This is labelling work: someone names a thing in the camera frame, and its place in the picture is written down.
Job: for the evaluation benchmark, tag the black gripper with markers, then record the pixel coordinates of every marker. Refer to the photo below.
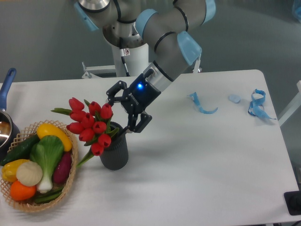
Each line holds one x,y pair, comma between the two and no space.
139,95

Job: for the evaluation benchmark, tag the red tulip bouquet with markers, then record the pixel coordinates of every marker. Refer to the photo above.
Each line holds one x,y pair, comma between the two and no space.
92,123

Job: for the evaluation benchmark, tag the dark grey ribbed vase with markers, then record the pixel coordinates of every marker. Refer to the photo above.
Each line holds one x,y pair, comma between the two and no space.
115,156

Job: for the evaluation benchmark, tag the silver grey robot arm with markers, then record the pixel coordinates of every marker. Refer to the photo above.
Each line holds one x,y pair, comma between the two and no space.
168,36

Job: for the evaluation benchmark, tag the curled blue ribbon strip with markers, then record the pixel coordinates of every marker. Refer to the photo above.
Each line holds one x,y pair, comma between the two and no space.
195,99

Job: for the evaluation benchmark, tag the yellow squash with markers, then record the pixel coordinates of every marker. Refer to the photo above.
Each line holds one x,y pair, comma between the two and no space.
47,129

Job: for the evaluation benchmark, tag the purple sweet potato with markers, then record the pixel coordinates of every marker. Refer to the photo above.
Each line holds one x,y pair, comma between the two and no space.
62,171

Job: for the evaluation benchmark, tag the green bok choy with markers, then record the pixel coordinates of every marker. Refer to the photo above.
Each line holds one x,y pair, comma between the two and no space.
47,153

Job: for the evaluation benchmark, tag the dark green cucumber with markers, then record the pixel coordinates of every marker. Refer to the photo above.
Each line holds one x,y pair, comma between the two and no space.
21,151

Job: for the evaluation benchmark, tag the green bean pods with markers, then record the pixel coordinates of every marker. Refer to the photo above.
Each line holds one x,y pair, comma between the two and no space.
48,197

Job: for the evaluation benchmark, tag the tangled blue ribbon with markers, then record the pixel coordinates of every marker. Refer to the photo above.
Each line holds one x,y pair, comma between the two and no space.
256,108

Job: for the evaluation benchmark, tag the yellow bell pepper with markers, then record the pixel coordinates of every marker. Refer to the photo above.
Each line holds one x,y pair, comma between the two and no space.
9,170

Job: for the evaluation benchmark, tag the woven wicker basket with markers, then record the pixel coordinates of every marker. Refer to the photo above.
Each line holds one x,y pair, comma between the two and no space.
29,205

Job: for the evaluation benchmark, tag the orange fruit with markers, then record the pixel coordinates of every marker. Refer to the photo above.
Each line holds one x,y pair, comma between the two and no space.
20,192

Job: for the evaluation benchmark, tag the black device at table edge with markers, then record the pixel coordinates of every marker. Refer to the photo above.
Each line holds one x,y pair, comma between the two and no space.
293,202

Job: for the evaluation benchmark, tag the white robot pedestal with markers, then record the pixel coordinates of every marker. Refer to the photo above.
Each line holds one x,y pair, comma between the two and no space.
136,59

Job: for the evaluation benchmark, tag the white metal base frame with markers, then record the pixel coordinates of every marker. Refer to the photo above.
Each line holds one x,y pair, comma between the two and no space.
110,70

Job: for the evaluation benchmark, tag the blue handled saucepan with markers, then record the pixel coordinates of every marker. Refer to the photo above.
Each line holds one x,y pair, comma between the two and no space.
8,130

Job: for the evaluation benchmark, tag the white frame right edge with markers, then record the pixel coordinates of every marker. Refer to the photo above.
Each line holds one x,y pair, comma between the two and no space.
294,104

